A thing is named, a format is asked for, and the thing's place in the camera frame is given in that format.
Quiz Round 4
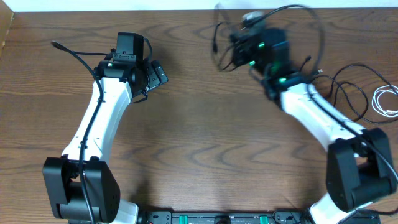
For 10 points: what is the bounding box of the black and white cable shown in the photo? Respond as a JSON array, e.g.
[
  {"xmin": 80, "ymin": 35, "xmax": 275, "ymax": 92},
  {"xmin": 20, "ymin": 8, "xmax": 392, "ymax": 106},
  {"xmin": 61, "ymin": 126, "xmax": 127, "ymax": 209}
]
[{"xmin": 371, "ymin": 85, "xmax": 398, "ymax": 118}]

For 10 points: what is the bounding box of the black braided cable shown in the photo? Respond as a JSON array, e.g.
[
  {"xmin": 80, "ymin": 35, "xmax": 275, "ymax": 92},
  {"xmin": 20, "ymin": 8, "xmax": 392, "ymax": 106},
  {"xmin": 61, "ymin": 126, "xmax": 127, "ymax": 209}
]
[{"xmin": 298, "ymin": 55, "xmax": 398, "ymax": 124}]

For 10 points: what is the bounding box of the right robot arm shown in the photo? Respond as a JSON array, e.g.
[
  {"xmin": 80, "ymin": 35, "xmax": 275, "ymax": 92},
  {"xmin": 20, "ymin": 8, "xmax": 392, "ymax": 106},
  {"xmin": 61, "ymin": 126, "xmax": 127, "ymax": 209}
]
[{"xmin": 229, "ymin": 26, "xmax": 397, "ymax": 223}]

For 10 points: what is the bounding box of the right camera cable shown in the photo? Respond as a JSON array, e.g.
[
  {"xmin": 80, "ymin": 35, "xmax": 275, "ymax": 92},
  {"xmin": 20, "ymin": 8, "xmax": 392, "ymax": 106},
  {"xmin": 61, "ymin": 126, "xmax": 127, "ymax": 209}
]
[{"xmin": 248, "ymin": 4, "xmax": 398, "ymax": 215}]

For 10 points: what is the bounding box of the thick black usb cable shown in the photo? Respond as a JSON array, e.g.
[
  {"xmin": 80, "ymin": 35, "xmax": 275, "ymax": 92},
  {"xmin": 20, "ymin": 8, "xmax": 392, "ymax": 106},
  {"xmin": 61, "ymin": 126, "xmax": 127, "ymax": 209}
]
[{"xmin": 211, "ymin": 20, "xmax": 240, "ymax": 72}]

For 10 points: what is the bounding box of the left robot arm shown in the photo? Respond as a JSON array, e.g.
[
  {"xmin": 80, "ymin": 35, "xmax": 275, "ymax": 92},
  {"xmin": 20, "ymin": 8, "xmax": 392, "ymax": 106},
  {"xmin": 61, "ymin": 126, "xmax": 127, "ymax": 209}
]
[{"xmin": 42, "ymin": 32, "xmax": 168, "ymax": 223}]

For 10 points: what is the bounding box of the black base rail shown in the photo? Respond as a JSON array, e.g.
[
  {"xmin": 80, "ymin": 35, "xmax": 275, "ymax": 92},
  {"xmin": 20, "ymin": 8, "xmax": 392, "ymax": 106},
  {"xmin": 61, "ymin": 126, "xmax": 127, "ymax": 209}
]
[{"xmin": 137, "ymin": 210, "xmax": 313, "ymax": 224}]

